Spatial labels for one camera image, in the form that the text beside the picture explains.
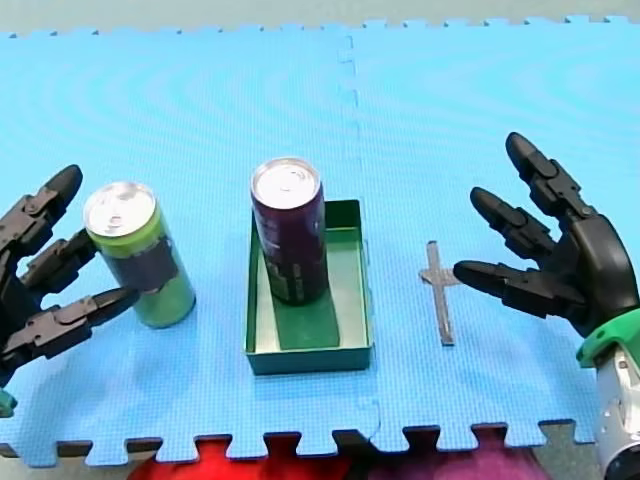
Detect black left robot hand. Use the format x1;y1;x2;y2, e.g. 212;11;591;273
0;164;142;387

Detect green drink can dark band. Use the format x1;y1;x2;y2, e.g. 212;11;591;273
82;180;197;329

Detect dark purple drink can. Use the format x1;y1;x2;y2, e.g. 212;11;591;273
249;157;329;308

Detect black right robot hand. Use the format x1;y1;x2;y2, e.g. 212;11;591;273
452;131;640;339

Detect shallow green tray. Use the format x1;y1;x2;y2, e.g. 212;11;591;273
244;199;376;376

